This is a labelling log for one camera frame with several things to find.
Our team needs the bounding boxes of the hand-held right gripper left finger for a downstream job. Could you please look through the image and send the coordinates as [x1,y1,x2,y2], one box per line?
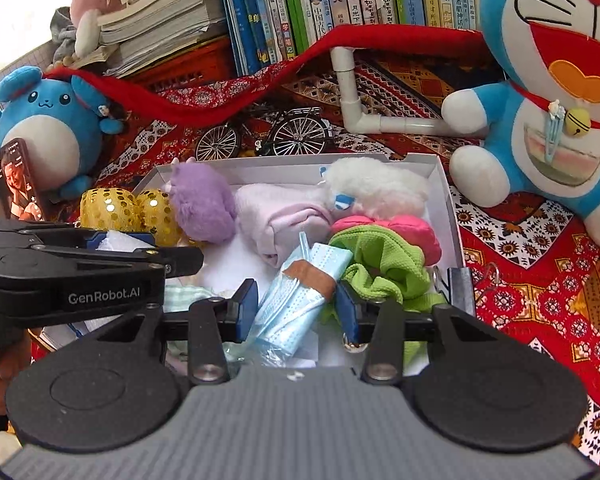
[99,278,260,386]

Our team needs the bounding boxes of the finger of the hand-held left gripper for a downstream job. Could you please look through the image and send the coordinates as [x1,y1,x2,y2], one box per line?
[145,246,205,281]
[86,229,157,252]

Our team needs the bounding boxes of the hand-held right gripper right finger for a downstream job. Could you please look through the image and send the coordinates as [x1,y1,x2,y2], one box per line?
[335,280,487,386]

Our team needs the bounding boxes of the white foam sponge block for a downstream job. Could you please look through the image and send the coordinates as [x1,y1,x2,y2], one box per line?
[97,230,156,253]

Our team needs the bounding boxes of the green striped cloth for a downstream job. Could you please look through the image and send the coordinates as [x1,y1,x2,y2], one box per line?
[162,282,221,313]

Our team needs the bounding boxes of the gold sequin fabric hat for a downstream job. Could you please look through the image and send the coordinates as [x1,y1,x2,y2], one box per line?
[80,187,183,248]

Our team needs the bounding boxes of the blue face mask bundle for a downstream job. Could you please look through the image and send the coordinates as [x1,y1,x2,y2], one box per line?
[252,232,355,366]

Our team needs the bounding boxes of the purple fluffy plush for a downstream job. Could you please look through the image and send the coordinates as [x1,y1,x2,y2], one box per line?
[167,157,238,243]

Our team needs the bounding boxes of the green textured cloth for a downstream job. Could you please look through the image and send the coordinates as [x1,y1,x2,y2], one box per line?
[322,232,446,366]

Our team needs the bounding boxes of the pale purple cloth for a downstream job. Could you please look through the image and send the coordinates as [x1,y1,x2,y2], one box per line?
[235,182,333,268]

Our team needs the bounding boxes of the white fluffy plush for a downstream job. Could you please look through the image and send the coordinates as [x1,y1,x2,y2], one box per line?
[320,156,431,221]

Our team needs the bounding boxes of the white cardboard box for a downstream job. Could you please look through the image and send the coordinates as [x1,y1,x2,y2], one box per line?
[40,152,476,368]

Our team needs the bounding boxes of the person's left hand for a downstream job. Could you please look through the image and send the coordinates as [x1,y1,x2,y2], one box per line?
[0,332,33,417]

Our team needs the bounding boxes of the smartphone with lit screen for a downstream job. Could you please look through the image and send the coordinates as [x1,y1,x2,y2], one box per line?
[0,137,51,222]

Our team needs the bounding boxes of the miniature metal bicycle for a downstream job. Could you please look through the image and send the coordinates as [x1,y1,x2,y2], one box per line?
[195,106,333,162]

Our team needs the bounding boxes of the blue round plush toy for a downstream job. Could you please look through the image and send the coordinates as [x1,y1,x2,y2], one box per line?
[0,66,126,206]

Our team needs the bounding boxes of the red scarf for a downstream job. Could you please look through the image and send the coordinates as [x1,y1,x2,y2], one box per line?
[45,26,488,128]

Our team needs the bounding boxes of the red patterned blanket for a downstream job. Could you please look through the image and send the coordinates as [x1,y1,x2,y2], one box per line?
[30,55,600,466]

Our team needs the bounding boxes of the red plastic crate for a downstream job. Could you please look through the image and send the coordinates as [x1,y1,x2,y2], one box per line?
[130,35,238,92]

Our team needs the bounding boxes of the grey plush toy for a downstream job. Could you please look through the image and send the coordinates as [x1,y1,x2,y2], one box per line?
[50,7,83,66]

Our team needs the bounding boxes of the white plastic pipe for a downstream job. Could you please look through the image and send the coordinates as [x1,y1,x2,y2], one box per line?
[330,46,486,136]

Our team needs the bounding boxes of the stack of worn paperbacks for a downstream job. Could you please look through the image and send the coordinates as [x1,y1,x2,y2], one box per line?
[82,0,228,78]

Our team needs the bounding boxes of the pink plush toy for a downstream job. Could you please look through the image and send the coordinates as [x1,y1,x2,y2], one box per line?
[70,0,131,58]

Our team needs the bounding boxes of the blue cat plush toy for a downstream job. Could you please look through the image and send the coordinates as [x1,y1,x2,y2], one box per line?
[441,0,600,250]

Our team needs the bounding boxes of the row of colourful books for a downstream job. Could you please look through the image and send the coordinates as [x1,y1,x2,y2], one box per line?
[217,0,486,78]

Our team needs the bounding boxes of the wooden bead string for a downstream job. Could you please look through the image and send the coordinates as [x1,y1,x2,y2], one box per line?
[46,52,76,74]

